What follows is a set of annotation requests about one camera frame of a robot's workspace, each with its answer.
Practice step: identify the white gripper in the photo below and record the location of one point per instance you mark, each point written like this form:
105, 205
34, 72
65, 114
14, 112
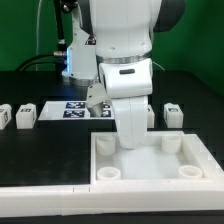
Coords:
128, 87

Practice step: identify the white square tabletop part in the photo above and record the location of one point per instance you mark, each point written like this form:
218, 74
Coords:
165, 155

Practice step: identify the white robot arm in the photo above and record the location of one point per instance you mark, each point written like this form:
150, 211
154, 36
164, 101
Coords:
111, 55

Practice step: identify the white marker sheet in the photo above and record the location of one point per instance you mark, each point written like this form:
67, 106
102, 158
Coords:
72, 110

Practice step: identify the white L-shaped fence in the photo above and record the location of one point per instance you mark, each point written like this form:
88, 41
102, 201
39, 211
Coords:
115, 197

